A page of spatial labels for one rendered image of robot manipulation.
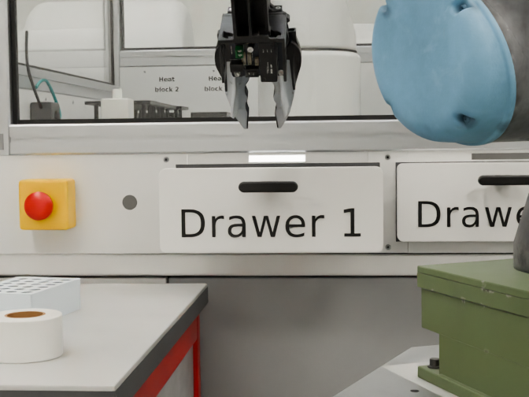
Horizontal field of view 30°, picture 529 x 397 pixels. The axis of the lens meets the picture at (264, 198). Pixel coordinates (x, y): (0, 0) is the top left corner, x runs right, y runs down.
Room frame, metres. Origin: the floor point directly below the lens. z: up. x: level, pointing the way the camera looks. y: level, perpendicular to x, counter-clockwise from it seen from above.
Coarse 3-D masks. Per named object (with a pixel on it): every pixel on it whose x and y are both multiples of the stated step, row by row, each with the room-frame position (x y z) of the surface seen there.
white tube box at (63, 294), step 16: (0, 288) 1.13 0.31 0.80; (16, 288) 1.13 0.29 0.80; (32, 288) 1.12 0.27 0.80; (48, 288) 1.12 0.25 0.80; (64, 288) 1.16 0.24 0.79; (0, 304) 1.09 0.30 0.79; (16, 304) 1.09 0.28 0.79; (32, 304) 1.08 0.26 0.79; (48, 304) 1.12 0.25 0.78; (64, 304) 1.16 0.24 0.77; (80, 304) 1.20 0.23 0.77
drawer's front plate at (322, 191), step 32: (160, 192) 1.28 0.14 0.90; (192, 192) 1.28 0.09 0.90; (224, 192) 1.28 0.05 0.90; (256, 192) 1.27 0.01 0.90; (288, 192) 1.27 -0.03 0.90; (320, 192) 1.27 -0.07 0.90; (352, 192) 1.26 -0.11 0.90; (160, 224) 1.28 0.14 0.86; (192, 224) 1.28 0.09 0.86; (224, 224) 1.28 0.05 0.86; (320, 224) 1.27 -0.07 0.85
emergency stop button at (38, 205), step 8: (40, 192) 1.37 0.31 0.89; (32, 200) 1.37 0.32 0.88; (40, 200) 1.37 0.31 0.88; (48, 200) 1.37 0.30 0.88; (24, 208) 1.37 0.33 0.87; (32, 208) 1.37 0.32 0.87; (40, 208) 1.37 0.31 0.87; (48, 208) 1.37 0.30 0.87; (32, 216) 1.37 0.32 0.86; (40, 216) 1.37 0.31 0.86; (48, 216) 1.37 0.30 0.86
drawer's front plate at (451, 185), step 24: (408, 168) 1.38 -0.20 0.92; (432, 168) 1.38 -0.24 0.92; (456, 168) 1.38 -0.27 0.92; (480, 168) 1.37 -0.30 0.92; (504, 168) 1.37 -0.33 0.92; (528, 168) 1.37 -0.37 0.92; (408, 192) 1.38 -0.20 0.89; (432, 192) 1.38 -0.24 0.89; (456, 192) 1.38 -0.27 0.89; (480, 192) 1.37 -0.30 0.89; (504, 192) 1.37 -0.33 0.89; (528, 192) 1.37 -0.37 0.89; (408, 216) 1.38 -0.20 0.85; (432, 216) 1.38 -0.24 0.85; (456, 216) 1.38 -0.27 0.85; (480, 216) 1.37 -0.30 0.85; (504, 216) 1.37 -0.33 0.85; (408, 240) 1.38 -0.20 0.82; (432, 240) 1.38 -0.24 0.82; (456, 240) 1.38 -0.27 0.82; (480, 240) 1.37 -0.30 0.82; (504, 240) 1.37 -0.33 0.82
